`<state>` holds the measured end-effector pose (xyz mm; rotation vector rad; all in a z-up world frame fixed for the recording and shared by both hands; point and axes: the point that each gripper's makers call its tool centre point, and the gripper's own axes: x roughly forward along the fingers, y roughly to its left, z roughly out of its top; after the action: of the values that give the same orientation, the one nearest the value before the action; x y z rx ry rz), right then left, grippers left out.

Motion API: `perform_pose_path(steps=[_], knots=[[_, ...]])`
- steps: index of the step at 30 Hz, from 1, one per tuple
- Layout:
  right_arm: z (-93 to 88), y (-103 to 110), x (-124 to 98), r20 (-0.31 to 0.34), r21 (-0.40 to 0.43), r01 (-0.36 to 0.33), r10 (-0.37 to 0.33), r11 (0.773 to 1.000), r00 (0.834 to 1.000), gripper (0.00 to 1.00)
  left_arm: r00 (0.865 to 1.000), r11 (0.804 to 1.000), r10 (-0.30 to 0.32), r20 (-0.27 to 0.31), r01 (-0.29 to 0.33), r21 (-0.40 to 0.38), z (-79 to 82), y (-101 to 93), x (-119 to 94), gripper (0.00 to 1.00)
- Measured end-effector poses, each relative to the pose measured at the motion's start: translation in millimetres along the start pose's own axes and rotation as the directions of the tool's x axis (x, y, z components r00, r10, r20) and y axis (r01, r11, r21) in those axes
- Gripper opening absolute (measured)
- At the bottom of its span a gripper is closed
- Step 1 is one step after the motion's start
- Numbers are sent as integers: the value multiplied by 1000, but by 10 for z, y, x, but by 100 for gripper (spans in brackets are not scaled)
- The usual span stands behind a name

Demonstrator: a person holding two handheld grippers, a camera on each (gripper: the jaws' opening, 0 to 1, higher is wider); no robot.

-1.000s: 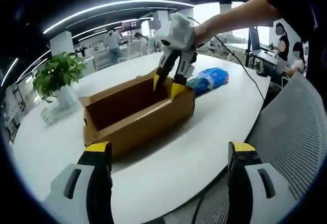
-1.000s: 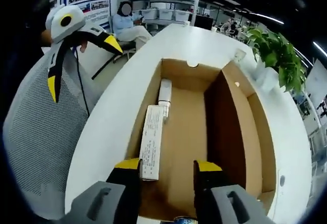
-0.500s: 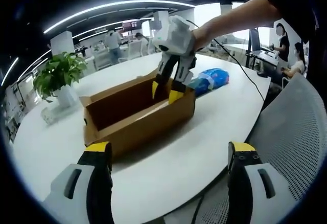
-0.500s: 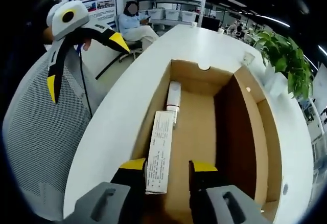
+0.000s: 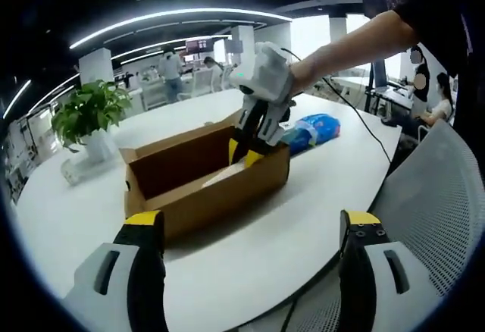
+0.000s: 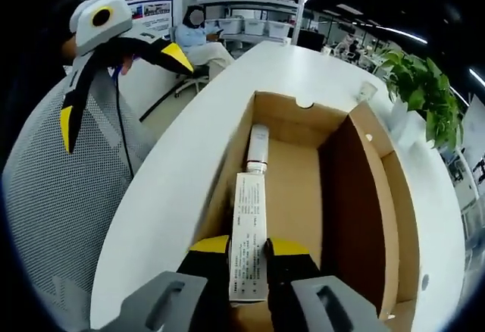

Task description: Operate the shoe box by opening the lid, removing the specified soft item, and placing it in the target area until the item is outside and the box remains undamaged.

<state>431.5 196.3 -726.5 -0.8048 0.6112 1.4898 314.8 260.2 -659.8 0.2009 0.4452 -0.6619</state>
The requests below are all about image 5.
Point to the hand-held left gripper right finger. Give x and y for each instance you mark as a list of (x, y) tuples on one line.
[(379, 290)]

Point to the white square pillar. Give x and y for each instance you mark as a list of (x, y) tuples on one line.
[(96, 66)]

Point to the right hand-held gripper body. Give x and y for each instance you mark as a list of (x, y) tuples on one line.
[(271, 78)]

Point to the grey mesh office chair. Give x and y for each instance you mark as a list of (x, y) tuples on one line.
[(435, 203)]

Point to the black desk monitor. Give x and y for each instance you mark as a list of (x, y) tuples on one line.
[(379, 74)]

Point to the wall display screen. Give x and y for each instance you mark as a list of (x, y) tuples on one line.
[(197, 46)]

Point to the brown cardboard shoe box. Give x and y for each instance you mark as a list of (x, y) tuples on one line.
[(212, 210)]

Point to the green potted plant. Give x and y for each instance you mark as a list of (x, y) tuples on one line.
[(91, 112)]

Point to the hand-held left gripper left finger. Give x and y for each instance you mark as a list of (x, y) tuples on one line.
[(125, 290)]

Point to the blue wet wipes soft pack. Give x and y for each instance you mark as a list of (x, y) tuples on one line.
[(322, 129)]

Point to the long curved ceiling light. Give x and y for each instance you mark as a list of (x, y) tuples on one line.
[(189, 11)]

